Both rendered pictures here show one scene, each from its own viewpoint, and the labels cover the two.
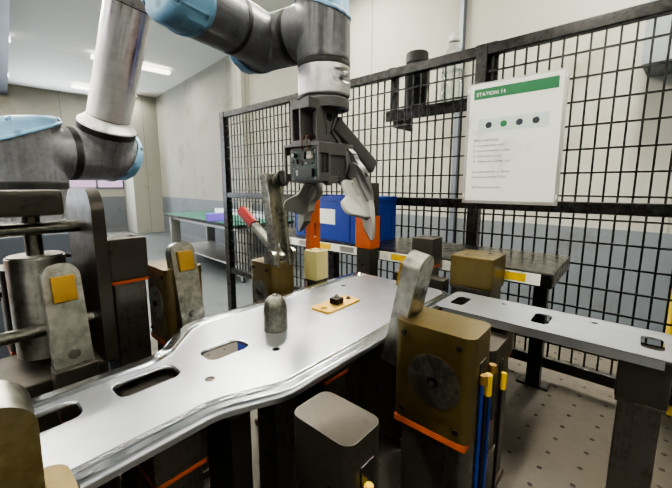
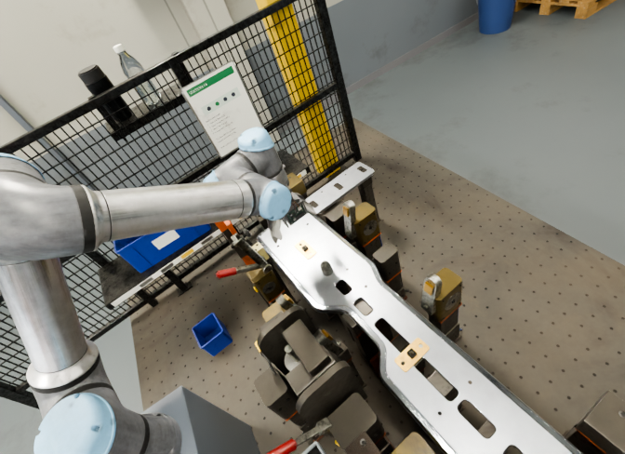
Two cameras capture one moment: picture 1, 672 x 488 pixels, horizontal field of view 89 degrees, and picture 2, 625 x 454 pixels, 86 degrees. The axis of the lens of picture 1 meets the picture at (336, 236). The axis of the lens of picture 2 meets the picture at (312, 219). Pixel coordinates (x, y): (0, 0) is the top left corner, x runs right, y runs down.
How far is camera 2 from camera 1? 90 cm
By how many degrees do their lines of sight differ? 63
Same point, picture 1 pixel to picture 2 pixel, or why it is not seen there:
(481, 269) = (299, 186)
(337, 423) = (388, 252)
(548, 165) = (252, 114)
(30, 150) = (125, 418)
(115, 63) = (69, 302)
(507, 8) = not seen: outside the picture
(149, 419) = (386, 296)
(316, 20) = (273, 155)
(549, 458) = not seen: hidden behind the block
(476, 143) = (208, 122)
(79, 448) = (397, 309)
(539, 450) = not seen: hidden behind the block
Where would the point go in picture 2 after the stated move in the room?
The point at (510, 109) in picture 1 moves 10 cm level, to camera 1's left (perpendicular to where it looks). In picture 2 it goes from (216, 94) to (205, 108)
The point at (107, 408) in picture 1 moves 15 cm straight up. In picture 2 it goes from (379, 311) to (370, 280)
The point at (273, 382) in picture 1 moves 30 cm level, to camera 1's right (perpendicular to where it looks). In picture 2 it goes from (370, 267) to (379, 195)
